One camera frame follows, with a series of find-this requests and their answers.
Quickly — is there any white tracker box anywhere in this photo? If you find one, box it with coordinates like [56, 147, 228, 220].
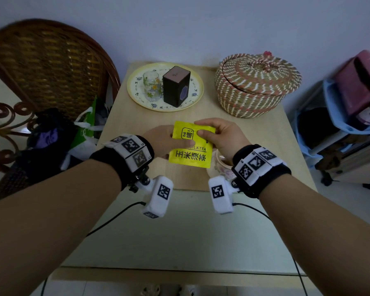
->
[208, 176, 235, 215]
[140, 176, 174, 219]

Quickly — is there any person's left forearm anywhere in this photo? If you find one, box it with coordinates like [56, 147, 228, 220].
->
[0, 159, 123, 296]

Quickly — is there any woven straw basket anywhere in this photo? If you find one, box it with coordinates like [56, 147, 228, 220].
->
[215, 66, 299, 119]

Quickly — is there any green and white plastic bag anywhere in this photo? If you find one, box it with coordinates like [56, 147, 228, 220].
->
[60, 96, 106, 171]

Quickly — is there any brown wicker chair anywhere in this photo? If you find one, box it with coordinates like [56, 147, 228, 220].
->
[0, 18, 121, 201]

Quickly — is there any person's right hand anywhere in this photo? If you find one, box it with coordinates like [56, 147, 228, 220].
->
[194, 118, 252, 165]

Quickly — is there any yellow floral plate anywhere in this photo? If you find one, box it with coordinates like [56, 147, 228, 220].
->
[127, 62, 205, 112]

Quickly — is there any dark brown tea box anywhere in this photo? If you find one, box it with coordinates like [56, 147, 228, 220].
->
[162, 66, 191, 108]

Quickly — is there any white floral cup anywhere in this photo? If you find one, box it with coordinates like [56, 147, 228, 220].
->
[206, 149, 237, 183]

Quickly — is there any black swivel chair base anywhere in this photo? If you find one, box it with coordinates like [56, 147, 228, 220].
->
[314, 151, 370, 190]

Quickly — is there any black cable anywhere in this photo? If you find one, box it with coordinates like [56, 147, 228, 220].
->
[233, 202, 309, 296]
[40, 201, 147, 296]

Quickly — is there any person's left hand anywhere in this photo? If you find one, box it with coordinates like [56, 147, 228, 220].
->
[142, 125, 177, 159]

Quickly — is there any yellow tea packet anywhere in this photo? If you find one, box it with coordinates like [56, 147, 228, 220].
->
[169, 121, 216, 169]

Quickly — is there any black wristband with marker tags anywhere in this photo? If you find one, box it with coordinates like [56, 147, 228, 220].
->
[89, 134, 155, 192]
[231, 144, 292, 199]

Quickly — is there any woven straw basket lid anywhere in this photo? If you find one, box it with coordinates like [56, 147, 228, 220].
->
[222, 51, 303, 96]

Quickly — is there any black bag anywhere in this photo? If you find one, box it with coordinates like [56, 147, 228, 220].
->
[12, 108, 81, 185]

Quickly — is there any floral drinking glass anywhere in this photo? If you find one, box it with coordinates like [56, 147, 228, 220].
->
[143, 71, 163, 103]

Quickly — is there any person's right forearm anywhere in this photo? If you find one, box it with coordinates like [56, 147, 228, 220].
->
[259, 173, 370, 296]

